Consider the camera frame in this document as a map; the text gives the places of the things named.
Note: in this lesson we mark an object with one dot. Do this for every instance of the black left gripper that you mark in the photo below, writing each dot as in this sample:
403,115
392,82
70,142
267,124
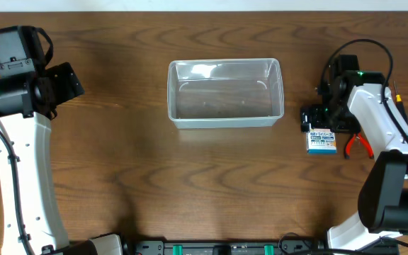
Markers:
66,82

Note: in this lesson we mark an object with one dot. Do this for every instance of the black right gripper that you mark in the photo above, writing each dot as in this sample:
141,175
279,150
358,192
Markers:
312,118

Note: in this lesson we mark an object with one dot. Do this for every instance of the blue white screwdriver box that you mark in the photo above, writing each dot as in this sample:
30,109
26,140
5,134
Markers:
321,142

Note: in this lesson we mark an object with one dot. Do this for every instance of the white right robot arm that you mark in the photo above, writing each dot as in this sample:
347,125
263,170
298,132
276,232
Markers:
353,102

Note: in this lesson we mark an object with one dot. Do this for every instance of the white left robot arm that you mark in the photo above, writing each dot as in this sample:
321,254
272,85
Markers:
32,221

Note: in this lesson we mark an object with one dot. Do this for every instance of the clear plastic container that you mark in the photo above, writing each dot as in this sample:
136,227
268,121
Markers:
225,93

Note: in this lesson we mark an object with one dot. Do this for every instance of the yellow black screwdriver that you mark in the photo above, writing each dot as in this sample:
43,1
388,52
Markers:
399,103

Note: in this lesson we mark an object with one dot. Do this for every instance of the black rail with green clips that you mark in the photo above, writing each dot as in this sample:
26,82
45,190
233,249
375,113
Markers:
286,246

